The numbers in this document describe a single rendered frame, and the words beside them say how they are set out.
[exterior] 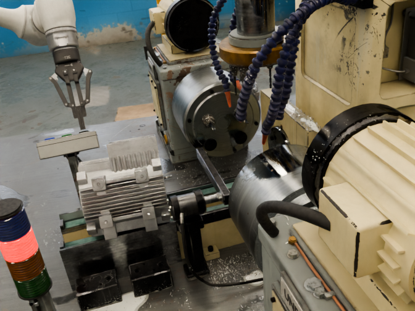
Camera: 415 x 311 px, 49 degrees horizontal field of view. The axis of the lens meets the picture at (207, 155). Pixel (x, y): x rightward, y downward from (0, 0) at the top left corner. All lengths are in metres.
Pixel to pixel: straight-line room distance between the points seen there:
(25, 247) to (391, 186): 0.61
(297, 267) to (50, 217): 1.02
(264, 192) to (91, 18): 5.94
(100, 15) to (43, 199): 5.18
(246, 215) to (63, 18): 0.81
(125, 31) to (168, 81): 5.17
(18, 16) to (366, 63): 1.03
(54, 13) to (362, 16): 0.84
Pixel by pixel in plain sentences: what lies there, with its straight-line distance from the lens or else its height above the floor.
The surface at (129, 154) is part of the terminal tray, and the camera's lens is 1.13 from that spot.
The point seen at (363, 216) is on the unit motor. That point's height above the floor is 1.31.
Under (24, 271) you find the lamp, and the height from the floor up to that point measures 1.10.
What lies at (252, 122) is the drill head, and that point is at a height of 1.02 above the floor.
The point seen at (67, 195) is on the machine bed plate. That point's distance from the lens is 1.65.
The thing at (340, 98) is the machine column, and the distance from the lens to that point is 1.20.
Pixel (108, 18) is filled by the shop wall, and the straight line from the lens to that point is 6.68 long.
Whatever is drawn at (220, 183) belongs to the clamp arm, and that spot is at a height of 1.03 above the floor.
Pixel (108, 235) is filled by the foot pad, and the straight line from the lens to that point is 1.15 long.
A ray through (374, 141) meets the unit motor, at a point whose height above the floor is 1.35.
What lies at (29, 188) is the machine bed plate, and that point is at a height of 0.80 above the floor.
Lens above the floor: 1.64
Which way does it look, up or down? 29 degrees down
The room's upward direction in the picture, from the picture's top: 6 degrees counter-clockwise
